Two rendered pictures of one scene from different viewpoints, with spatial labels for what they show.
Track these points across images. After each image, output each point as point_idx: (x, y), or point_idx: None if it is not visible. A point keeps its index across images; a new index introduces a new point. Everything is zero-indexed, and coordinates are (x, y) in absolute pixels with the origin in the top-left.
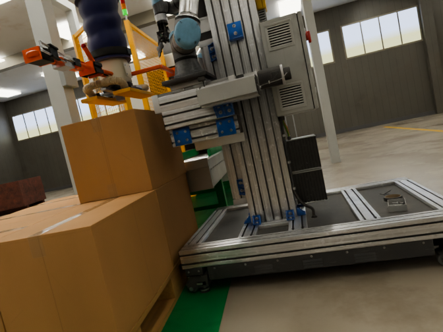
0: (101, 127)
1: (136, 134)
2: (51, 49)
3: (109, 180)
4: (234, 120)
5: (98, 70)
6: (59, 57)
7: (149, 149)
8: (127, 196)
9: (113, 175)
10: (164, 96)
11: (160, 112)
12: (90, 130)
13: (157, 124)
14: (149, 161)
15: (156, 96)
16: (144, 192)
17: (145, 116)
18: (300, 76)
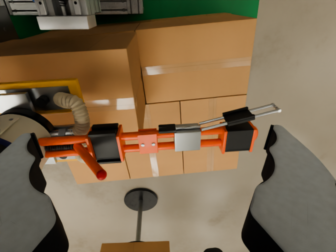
0: (135, 95)
1: (131, 46)
2: (248, 114)
3: (140, 80)
4: None
5: (111, 124)
6: (224, 116)
7: (114, 39)
8: (150, 53)
9: (139, 75)
10: (85, 0)
11: (94, 15)
12: (137, 108)
13: (54, 48)
14: (125, 36)
15: (87, 17)
16: (144, 37)
17: (92, 48)
18: None
